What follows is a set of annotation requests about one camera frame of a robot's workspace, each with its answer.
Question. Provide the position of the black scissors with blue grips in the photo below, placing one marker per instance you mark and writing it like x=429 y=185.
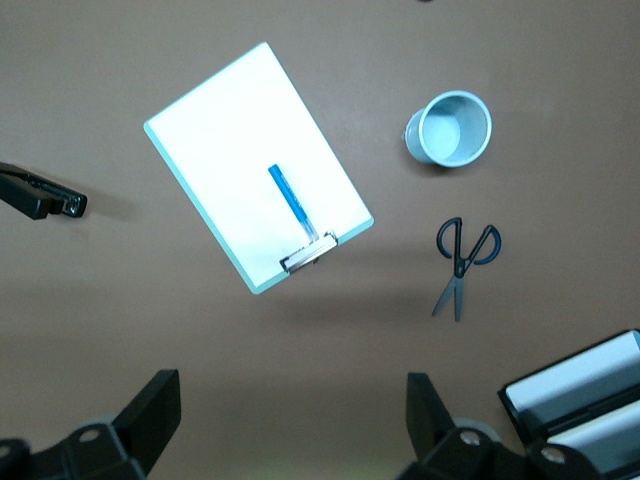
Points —
x=459 y=265

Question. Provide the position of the light blue cup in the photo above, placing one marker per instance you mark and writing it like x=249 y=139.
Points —
x=450 y=130

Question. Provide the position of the blue marker with white end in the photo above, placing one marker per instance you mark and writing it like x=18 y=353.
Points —
x=289 y=197

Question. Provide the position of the mint clipboard with white paper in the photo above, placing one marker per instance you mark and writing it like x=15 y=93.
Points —
x=240 y=150

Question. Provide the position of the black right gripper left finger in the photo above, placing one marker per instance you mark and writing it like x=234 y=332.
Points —
x=150 y=410

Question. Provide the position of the black stapler with orange tip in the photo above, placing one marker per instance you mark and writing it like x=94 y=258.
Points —
x=35 y=197

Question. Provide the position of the black stacked document tray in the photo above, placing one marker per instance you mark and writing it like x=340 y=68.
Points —
x=575 y=395

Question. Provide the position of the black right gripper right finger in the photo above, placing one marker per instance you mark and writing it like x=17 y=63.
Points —
x=425 y=415

